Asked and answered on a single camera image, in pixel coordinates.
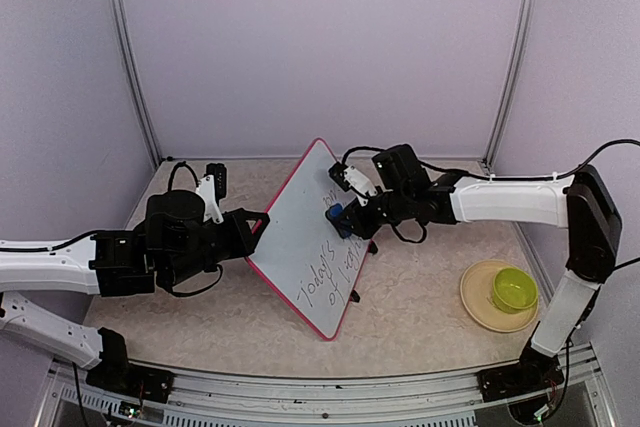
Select left black board stand foot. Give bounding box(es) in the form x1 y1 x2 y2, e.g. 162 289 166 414
350 290 361 303

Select lime green bowl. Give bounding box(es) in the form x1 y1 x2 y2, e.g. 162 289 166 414
491 267 539 314

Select black board stand foot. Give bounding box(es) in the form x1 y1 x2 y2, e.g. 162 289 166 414
368 241 378 255
350 290 361 303

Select right black board stand foot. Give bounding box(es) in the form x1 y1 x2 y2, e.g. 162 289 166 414
368 241 378 255

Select left aluminium frame post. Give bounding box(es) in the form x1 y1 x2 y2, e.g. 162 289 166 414
109 0 163 169

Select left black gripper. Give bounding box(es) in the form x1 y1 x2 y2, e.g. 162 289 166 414
163 208 270 288

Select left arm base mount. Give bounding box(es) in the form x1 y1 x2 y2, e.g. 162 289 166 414
85 327 174 404

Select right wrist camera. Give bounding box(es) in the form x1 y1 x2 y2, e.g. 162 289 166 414
328 162 377 199

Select aluminium frame post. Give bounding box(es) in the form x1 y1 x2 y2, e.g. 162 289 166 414
483 0 535 171
109 0 163 169

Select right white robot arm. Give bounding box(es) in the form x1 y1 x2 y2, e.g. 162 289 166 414
326 144 622 391

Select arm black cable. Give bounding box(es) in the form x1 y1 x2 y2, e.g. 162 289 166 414
0 160 225 297
339 138 640 244

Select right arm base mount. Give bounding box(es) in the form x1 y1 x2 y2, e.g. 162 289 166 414
477 344 565 402

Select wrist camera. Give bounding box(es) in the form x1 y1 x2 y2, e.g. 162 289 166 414
328 162 377 199
196 163 227 224

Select blue whiteboard eraser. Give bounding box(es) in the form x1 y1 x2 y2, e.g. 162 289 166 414
325 203 343 221

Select pink framed whiteboard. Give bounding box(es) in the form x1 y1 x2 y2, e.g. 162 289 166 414
248 138 369 341

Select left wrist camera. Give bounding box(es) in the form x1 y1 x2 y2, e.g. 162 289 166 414
196 163 227 224

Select beige round plate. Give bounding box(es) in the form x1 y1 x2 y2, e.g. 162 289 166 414
460 260 538 333

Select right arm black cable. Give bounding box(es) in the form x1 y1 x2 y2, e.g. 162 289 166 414
339 138 640 244

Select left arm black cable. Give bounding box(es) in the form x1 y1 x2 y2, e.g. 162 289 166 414
0 160 225 297

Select right aluminium frame post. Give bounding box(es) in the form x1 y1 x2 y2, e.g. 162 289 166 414
483 0 535 171

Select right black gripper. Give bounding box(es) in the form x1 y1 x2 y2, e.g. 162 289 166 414
332 187 412 240

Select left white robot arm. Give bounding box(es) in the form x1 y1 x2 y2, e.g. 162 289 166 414
1 190 269 392

